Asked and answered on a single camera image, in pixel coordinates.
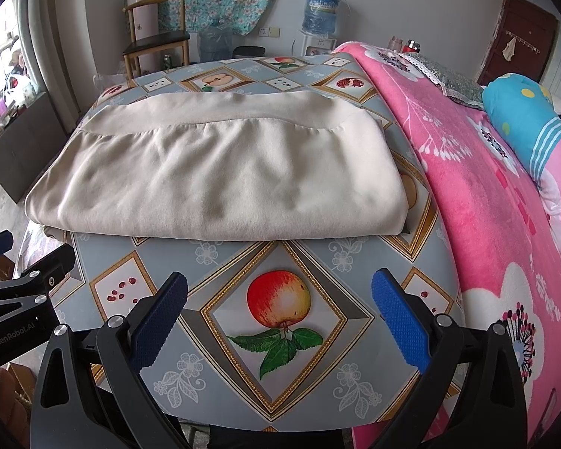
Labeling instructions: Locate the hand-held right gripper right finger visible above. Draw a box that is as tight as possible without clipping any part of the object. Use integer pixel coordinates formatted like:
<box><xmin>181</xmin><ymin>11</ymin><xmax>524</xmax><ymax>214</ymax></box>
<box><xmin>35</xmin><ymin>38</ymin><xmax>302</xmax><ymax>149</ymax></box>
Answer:
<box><xmin>371</xmin><ymin>268</ymin><xmax>529</xmax><ymax>449</ymax></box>

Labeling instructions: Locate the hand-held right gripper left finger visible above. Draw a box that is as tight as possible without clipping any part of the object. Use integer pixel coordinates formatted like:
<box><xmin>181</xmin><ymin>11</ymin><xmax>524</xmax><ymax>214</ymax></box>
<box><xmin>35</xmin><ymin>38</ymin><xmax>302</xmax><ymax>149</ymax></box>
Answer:
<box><xmin>29</xmin><ymin>271</ymin><xmax>190</xmax><ymax>449</ymax></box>

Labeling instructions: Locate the beige zip-collar sweatshirt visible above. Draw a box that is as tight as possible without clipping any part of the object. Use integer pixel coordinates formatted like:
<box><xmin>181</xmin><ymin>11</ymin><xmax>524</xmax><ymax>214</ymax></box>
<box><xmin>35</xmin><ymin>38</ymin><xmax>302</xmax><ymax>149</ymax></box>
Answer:
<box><xmin>25</xmin><ymin>90</ymin><xmax>408</xmax><ymax>241</ymax></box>

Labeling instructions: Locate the cardboard box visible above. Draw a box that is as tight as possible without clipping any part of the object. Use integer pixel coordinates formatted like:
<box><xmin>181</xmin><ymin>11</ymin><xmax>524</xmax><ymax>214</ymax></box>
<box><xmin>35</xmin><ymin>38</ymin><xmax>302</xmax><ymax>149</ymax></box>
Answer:
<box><xmin>0</xmin><ymin>362</ymin><xmax>36</xmax><ymax>407</ymax></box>

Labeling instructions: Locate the fruit print tablecloth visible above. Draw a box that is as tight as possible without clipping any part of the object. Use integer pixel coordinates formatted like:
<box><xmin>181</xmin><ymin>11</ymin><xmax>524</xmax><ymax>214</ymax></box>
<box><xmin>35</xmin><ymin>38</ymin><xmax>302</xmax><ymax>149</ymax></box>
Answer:
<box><xmin>19</xmin><ymin>55</ymin><xmax>463</xmax><ymax>433</ymax></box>

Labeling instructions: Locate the dark grey board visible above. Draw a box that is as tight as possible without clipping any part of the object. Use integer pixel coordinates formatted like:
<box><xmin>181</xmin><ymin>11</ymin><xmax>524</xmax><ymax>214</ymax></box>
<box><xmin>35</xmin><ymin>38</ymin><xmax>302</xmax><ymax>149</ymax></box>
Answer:
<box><xmin>0</xmin><ymin>92</ymin><xmax>71</xmax><ymax>204</ymax></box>

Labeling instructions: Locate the pink floral blanket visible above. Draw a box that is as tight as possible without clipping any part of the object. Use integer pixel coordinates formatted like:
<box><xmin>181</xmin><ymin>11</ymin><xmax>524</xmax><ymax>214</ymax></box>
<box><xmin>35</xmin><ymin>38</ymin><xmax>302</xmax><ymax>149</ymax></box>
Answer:
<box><xmin>332</xmin><ymin>41</ymin><xmax>561</xmax><ymax>449</ymax></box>

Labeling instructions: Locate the clear plastic bag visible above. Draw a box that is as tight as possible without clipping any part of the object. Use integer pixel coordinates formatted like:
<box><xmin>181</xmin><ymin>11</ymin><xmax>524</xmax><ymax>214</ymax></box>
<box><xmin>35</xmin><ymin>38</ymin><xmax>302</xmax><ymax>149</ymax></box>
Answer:
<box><xmin>93</xmin><ymin>72</ymin><xmax>127</xmax><ymax>97</ymax></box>

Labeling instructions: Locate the blue dotted pillow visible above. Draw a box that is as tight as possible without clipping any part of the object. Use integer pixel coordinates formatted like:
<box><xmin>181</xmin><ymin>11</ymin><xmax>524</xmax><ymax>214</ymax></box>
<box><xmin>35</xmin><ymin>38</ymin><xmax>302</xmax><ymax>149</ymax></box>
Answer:
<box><xmin>481</xmin><ymin>73</ymin><xmax>561</xmax><ymax>185</ymax></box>

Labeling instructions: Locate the silver lace-trimmed cloth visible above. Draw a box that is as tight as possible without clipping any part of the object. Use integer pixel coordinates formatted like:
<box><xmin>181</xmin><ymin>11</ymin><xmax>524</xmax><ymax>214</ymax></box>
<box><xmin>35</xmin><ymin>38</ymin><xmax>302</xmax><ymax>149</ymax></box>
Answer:
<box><xmin>404</xmin><ymin>51</ymin><xmax>489</xmax><ymax>110</ymax></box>

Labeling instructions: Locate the wooden chair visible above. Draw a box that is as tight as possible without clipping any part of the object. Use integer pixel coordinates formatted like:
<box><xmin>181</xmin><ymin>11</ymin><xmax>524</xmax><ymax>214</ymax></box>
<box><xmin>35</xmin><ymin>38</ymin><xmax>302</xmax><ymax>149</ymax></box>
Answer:
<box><xmin>122</xmin><ymin>0</ymin><xmax>191</xmax><ymax>80</ymax></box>

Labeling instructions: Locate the white pink box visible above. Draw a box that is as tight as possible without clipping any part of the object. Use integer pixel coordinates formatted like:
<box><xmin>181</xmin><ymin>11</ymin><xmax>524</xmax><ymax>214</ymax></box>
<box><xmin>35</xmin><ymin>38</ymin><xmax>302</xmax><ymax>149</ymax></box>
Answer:
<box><xmin>126</xmin><ymin>0</ymin><xmax>160</xmax><ymax>40</ymax></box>

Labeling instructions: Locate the empty blue water jug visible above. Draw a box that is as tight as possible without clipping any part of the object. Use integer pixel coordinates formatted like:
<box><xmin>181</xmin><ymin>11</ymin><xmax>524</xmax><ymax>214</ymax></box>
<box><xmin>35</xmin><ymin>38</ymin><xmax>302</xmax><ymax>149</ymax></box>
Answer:
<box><xmin>199</xmin><ymin>19</ymin><xmax>234</xmax><ymax>62</ymax></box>

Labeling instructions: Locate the white water dispenser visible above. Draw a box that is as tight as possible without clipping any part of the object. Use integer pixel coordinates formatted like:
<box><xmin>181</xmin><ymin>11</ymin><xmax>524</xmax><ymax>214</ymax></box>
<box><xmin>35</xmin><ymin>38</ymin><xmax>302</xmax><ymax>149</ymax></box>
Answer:
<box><xmin>300</xmin><ymin>30</ymin><xmax>338</xmax><ymax>59</ymax></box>

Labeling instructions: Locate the door hook rack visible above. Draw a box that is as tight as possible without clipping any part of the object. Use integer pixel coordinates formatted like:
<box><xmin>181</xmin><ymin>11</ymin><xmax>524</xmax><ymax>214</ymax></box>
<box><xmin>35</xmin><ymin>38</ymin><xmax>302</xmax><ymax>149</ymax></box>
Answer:
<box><xmin>505</xmin><ymin>30</ymin><xmax>543</xmax><ymax>53</ymax></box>

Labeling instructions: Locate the blue water dispenser bottle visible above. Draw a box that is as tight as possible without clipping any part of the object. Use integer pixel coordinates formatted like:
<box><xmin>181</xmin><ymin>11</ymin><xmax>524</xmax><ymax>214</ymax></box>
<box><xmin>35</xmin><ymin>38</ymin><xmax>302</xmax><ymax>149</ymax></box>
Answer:
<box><xmin>301</xmin><ymin>0</ymin><xmax>342</xmax><ymax>36</ymax></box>

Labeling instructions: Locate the brown door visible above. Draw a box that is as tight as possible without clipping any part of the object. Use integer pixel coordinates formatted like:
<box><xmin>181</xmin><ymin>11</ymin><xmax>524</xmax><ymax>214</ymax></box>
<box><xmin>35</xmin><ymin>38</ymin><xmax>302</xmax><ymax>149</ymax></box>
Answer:
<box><xmin>477</xmin><ymin>0</ymin><xmax>559</xmax><ymax>87</ymax></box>

